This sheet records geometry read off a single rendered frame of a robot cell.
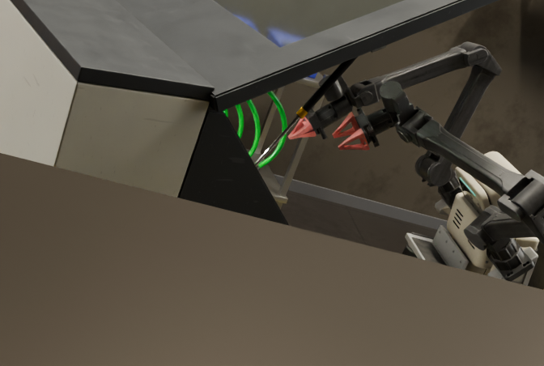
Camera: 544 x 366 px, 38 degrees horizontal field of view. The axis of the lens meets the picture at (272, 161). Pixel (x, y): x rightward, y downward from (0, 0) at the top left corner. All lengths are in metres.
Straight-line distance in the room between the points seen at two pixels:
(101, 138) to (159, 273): 1.13
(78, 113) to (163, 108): 0.16
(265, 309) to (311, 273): 0.06
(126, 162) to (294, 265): 1.14
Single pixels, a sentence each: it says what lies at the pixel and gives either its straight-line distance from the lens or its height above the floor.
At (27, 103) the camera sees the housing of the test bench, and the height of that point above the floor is 1.34.
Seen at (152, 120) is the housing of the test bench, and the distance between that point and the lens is 1.53.
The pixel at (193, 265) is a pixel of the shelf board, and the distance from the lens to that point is 0.39.
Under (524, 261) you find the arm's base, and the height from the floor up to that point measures 1.20.
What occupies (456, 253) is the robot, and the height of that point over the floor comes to 1.09.
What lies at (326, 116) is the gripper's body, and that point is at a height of 1.32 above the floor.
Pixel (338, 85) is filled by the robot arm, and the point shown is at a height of 1.42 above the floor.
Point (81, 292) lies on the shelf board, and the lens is 0.35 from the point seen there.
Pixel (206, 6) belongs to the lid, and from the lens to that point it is 1.91.
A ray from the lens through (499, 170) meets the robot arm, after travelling 1.89.
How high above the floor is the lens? 1.92
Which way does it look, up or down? 19 degrees down
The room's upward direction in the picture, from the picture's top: 21 degrees clockwise
